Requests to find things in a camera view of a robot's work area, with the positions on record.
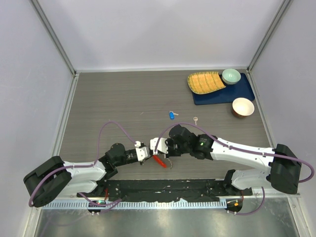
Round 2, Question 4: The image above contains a brown white bowl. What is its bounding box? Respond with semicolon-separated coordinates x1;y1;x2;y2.
232;97;255;118

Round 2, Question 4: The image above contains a right aluminium frame post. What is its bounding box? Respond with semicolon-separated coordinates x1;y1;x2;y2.
247;0;293;73

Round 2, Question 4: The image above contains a plain silver key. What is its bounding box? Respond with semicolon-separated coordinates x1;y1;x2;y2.
193;117;198;125

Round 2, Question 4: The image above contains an aluminium frame post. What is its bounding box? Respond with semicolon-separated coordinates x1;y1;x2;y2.
247;0;293;73
29;0;77;77

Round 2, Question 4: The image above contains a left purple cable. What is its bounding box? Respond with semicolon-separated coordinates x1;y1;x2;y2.
28;120;138;207

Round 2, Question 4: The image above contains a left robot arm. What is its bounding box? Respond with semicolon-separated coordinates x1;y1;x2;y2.
23;141;143;207

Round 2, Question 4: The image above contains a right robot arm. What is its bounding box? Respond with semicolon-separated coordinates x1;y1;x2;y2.
164;125;302;195

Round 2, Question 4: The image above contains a dark blue tray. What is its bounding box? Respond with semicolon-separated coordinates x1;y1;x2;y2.
192;73;255;105

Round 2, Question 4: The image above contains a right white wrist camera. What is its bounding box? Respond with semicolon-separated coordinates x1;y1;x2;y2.
150;137;168;155

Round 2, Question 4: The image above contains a left aluminium frame post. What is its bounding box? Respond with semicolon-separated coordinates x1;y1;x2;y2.
29;0;77;77

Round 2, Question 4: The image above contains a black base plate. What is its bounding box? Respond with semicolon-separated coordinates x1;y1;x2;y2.
84;179;253;202

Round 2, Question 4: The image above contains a yellow woven bamboo plate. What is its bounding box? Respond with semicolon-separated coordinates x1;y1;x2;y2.
187;71;226;95

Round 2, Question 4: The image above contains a white slotted cable duct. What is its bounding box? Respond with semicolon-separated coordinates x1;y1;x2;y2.
42;199;227;210

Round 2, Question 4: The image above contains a blue tagged key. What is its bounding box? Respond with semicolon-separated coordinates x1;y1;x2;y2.
169;111;178;120

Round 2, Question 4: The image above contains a light green bowl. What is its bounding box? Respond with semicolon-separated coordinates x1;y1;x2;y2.
222;69;241;85

